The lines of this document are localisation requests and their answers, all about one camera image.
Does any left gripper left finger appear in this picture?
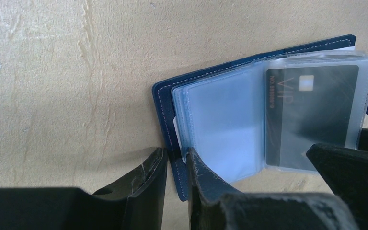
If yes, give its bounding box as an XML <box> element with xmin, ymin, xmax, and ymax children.
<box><xmin>0</xmin><ymin>148</ymin><xmax>167</xmax><ymax>230</ymax></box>

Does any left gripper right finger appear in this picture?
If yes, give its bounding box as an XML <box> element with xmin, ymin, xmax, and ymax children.
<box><xmin>186</xmin><ymin>148</ymin><xmax>358</xmax><ymax>230</ymax></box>

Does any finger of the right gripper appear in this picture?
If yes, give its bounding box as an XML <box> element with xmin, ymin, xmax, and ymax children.
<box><xmin>306</xmin><ymin>129</ymin><xmax>368</xmax><ymax>230</ymax></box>

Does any black VIP card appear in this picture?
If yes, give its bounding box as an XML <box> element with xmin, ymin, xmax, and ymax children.
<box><xmin>265</xmin><ymin>65</ymin><xmax>359</xmax><ymax>171</ymax></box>

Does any blue leather card holder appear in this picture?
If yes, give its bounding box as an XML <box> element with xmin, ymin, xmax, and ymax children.
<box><xmin>152</xmin><ymin>34</ymin><xmax>368</xmax><ymax>201</ymax></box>

